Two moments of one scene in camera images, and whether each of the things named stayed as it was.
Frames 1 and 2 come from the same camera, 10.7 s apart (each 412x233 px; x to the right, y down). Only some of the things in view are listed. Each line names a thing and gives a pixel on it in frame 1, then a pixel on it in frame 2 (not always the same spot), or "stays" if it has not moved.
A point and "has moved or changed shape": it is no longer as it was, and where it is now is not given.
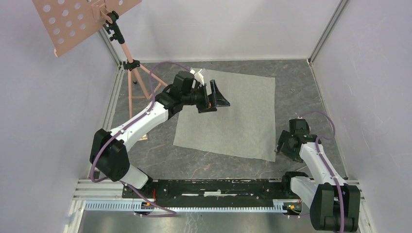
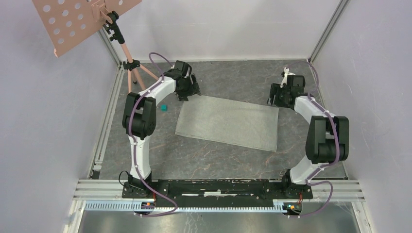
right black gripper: [283, 138] to [275, 90]
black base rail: [231, 193] stays
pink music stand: [63, 19] stays
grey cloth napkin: [246, 128] has moved or changed shape
